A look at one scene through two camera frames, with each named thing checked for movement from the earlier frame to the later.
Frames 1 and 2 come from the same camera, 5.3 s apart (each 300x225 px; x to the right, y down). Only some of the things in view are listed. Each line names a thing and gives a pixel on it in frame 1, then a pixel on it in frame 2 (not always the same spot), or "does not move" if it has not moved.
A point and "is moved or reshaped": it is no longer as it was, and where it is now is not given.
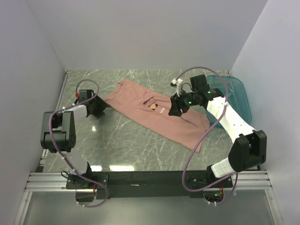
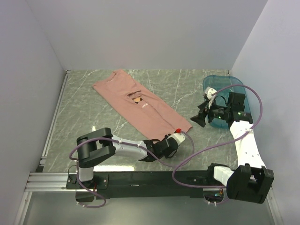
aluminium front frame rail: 56,182 does not move
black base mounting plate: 112,185 does not move
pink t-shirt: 150,108 is moved or reshaped
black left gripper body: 93,94 → 166,155
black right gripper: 177,104 → 205,110
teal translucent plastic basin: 236,96 does not move
